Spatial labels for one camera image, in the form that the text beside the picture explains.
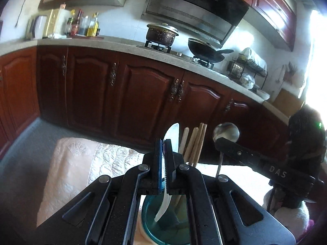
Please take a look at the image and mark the yellow oil bottle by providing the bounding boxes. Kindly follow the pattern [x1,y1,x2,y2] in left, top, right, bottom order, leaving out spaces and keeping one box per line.
[87,12,100,37]

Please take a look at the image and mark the white plastic knife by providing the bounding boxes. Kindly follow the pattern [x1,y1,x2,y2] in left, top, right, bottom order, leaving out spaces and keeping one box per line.
[153,123,180,222]

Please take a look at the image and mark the white teal utensil holder cup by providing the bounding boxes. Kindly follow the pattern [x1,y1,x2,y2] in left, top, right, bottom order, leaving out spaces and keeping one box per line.
[138,194,195,245]

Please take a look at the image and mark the steel black range hood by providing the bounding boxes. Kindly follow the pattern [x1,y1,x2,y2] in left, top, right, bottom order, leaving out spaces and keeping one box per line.
[141,0,249,46]

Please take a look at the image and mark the person's right hand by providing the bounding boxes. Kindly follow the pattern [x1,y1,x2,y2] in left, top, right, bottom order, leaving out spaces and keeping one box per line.
[263,191,311,236]

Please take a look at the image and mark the yellow white box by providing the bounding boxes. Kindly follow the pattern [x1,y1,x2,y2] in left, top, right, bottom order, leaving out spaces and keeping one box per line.
[42,8,71,38]

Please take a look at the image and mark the white electric kettle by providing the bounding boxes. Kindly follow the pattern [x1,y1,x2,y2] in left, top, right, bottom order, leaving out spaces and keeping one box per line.
[33,15,49,39]

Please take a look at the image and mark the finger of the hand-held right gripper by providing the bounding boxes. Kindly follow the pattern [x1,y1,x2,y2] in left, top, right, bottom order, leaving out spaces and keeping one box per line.
[214,136,317,199]

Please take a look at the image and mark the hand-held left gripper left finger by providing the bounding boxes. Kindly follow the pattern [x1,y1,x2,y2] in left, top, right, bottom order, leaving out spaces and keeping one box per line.
[36,138,164,245]

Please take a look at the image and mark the black wire dish rack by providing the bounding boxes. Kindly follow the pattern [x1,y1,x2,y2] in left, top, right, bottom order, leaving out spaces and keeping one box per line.
[227,53,268,88]

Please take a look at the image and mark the white plastic bag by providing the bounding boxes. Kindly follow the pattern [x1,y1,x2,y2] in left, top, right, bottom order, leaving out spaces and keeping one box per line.
[241,47,267,73]

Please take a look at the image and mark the clear glass bottle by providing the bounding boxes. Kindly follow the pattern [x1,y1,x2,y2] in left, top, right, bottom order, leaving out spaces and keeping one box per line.
[79,15,90,36]

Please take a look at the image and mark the brown wooden wall cabinets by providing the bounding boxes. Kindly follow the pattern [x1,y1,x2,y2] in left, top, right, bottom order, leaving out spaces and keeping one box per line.
[212,0,298,52]

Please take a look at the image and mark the black wall cable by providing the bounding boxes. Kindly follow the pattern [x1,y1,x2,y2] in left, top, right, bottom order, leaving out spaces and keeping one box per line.
[15,0,32,28]

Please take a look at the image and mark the dark cooking pot with lid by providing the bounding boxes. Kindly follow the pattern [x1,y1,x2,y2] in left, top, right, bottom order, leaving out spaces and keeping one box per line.
[146,23,179,47]

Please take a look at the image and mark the steel gas stove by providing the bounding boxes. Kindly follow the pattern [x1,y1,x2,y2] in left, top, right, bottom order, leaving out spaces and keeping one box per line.
[137,42,230,70]

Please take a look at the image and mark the wooden chopstick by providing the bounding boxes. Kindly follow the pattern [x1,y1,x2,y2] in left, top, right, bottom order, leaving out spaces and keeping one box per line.
[178,126,190,155]
[189,123,204,166]
[183,127,199,165]
[194,124,208,166]

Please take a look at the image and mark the grey stone kitchen countertop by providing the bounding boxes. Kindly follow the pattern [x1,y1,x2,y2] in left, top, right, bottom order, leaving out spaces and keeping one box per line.
[0,36,290,123]

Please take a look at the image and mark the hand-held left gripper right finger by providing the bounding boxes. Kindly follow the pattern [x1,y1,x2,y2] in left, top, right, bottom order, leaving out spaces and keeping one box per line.
[163,139,297,245]

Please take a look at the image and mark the red sauce bottle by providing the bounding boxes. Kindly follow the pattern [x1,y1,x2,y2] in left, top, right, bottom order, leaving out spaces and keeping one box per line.
[71,9,83,36]

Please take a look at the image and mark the black wok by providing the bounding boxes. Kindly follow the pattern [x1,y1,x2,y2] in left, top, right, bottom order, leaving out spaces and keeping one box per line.
[188,38,234,64]

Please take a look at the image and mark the white quilted tablecloth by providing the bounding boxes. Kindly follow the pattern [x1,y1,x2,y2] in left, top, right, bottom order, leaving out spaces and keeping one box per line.
[36,137,275,245]

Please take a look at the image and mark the metal spoon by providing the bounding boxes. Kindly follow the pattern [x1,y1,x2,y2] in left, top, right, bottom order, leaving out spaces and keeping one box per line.
[213,122,241,178]

